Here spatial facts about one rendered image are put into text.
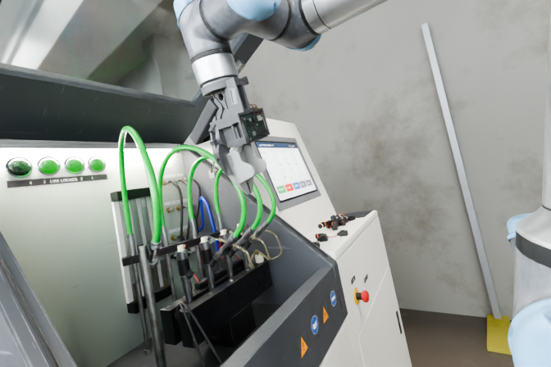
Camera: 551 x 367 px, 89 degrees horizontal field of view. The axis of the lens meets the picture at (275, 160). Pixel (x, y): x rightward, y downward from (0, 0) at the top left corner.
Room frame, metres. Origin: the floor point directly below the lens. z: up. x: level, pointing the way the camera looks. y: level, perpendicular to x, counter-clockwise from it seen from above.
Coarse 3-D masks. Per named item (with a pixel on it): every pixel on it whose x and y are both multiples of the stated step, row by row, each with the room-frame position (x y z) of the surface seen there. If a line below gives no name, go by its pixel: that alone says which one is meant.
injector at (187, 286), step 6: (180, 252) 0.70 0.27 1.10; (180, 258) 0.70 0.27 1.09; (186, 258) 0.71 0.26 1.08; (180, 264) 0.70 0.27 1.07; (186, 264) 0.70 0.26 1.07; (180, 270) 0.70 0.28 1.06; (186, 270) 0.70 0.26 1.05; (192, 270) 0.69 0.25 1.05; (180, 276) 0.70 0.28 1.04; (186, 276) 0.70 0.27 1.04; (192, 276) 0.70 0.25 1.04; (186, 282) 0.70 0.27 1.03; (186, 288) 0.70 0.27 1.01; (192, 288) 0.72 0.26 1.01; (186, 294) 0.70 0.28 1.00; (192, 294) 0.71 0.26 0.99; (186, 300) 0.70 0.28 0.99; (192, 300) 0.71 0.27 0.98
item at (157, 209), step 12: (132, 132) 0.58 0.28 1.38; (120, 144) 0.72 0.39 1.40; (120, 156) 0.75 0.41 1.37; (144, 156) 0.52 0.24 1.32; (120, 168) 0.77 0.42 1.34; (156, 180) 0.51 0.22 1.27; (156, 192) 0.50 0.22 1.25; (156, 204) 0.50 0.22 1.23; (156, 216) 0.51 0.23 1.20; (156, 228) 0.52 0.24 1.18; (156, 240) 0.54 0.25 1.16
